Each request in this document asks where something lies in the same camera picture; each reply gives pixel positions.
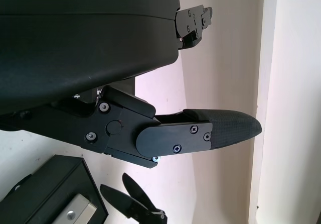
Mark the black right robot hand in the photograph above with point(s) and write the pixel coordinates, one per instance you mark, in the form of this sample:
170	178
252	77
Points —
135	204

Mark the black camera box base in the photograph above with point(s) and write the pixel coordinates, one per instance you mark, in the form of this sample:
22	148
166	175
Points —
42	183

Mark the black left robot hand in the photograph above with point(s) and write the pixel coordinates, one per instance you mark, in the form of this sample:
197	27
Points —
75	58

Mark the small silver depth camera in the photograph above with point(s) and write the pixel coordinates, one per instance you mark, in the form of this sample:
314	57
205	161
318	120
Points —
77	209

